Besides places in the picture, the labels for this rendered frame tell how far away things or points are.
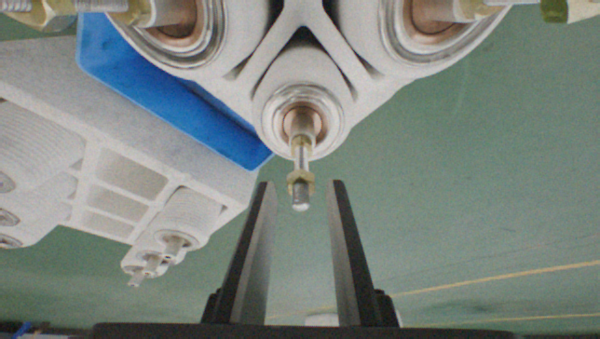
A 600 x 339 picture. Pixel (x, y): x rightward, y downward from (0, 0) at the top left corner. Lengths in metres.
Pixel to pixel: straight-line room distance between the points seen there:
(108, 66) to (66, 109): 0.09
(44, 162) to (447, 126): 0.73
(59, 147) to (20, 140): 0.03
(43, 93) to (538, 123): 0.92
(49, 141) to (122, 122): 0.08
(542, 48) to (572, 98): 0.16
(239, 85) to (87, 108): 0.25
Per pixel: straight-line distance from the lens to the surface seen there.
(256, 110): 0.17
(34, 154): 0.41
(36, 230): 0.63
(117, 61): 0.46
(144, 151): 0.38
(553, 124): 0.74
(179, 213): 0.38
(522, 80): 0.60
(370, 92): 0.24
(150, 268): 0.50
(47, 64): 0.46
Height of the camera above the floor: 0.40
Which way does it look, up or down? 48 degrees down
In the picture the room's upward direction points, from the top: 178 degrees counter-clockwise
